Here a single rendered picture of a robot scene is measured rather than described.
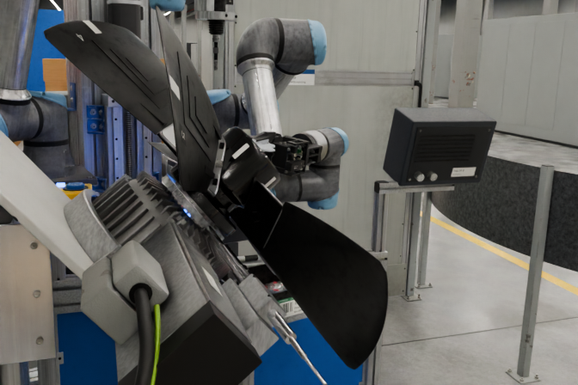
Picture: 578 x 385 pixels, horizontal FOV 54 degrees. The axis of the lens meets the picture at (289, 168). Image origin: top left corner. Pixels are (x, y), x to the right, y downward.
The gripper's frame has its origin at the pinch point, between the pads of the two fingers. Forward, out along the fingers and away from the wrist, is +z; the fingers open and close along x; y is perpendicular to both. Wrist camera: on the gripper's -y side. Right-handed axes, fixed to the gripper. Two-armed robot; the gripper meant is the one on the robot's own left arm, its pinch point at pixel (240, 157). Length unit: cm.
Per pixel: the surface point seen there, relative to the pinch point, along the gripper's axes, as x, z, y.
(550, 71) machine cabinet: 8, -1022, -130
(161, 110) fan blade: -11.4, 23.5, 1.6
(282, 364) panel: 63, -30, -2
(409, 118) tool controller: -7, -53, 13
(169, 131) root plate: -8.4, 23.6, 4.0
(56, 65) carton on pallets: 90, -479, -775
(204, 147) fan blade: -10.6, 33.4, 20.3
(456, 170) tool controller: 7, -66, 23
